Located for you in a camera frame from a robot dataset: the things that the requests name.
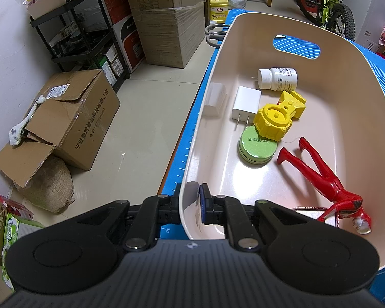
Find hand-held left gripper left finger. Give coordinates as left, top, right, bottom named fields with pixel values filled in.
left=65, top=183, right=183, bottom=253

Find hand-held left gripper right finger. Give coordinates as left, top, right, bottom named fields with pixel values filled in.
left=199, top=183, right=314, bottom=251

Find green round tin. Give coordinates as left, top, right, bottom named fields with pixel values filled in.
left=238, top=125, right=279, bottom=167

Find yellow plastic toy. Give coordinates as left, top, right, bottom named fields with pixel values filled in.
left=254, top=90, right=307, bottom=142

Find white plug charger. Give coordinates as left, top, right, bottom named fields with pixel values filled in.
left=232, top=86, right=262, bottom=131

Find red toy figure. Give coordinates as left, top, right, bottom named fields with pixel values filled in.
left=277, top=137, right=372, bottom=235

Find white pill bottle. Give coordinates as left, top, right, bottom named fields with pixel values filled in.
left=257, top=67, right=298, bottom=92

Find beige plastic basin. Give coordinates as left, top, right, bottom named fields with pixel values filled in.
left=179, top=12, right=385, bottom=270

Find blue cutting mat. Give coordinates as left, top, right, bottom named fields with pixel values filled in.
left=162, top=6, right=385, bottom=305

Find copper mirror box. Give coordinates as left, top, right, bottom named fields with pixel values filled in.
left=294, top=205, right=340, bottom=229

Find burlap sack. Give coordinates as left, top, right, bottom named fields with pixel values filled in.
left=17, top=156, right=75, bottom=213

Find open brown cardboard box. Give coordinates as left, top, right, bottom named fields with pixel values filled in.
left=0, top=69, right=121, bottom=189

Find group of small cartons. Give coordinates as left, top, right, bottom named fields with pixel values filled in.
left=95, top=46, right=124, bottom=84

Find green and white carton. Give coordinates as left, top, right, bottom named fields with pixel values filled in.
left=2, top=212, right=46, bottom=292

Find red snack package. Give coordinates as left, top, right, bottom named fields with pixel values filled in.
left=0, top=194, right=33, bottom=223

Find red and white appliance box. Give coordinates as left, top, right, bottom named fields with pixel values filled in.
left=103, top=0, right=146, bottom=74

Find large taped cardboard box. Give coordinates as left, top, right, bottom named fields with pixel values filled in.
left=136, top=2, right=206, bottom=69

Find white foam piece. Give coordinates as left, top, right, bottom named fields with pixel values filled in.
left=9, top=95, right=47, bottom=147

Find black shelf cart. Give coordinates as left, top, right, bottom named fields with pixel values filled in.
left=30, top=0, right=131, bottom=94

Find yellow detergent bottle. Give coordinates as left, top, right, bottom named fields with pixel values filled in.
left=209, top=0, right=229, bottom=25

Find green and black bicycle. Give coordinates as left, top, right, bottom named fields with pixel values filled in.
left=293, top=0, right=356, bottom=41

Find grey handled scissors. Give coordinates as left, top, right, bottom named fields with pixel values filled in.
left=205, top=23, right=229, bottom=50

